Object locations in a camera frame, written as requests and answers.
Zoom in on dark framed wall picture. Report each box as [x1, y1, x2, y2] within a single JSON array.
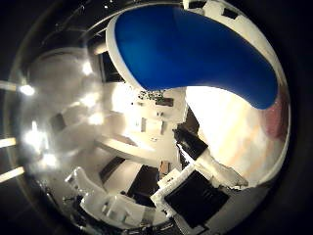
[[155, 96, 175, 108]]

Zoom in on green wall plant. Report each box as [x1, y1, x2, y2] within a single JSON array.
[[138, 90, 164, 103]]

